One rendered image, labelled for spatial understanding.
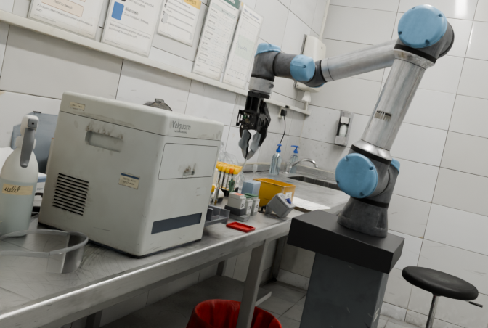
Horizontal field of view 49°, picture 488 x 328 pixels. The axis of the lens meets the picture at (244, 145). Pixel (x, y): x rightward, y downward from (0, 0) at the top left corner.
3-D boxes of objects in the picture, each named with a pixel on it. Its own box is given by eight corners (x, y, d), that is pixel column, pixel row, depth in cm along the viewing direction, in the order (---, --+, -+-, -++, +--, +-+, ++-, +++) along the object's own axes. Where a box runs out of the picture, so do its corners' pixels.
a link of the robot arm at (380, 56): (457, 22, 155) (304, 63, 179) (449, 11, 145) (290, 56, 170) (463, 60, 153) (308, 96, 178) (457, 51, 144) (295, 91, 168)
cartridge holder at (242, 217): (242, 222, 167) (245, 210, 166) (217, 214, 170) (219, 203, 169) (248, 220, 172) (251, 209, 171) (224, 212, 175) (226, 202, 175)
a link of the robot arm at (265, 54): (276, 43, 160) (252, 41, 164) (268, 79, 161) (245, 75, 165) (287, 48, 167) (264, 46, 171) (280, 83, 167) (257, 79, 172)
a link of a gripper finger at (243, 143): (231, 156, 166) (238, 128, 165) (238, 157, 171) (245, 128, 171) (240, 159, 165) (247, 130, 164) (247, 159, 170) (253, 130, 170)
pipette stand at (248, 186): (252, 212, 187) (258, 184, 187) (233, 207, 189) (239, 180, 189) (259, 209, 197) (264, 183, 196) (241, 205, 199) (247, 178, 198)
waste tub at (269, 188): (279, 212, 198) (285, 186, 198) (247, 203, 204) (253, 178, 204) (291, 210, 211) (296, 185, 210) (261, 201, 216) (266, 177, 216)
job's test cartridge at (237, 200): (238, 215, 168) (242, 196, 168) (224, 212, 170) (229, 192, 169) (242, 214, 172) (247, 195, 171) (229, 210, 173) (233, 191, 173)
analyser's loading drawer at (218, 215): (192, 233, 129) (196, 212, 129) (169, 226, 132) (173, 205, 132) (226, 224, 148) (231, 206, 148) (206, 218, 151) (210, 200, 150)
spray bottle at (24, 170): (9, 244, 100) (33, 117, 99) (-24, 231, 103) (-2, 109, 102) (42, 238, 108) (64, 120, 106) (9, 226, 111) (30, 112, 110)
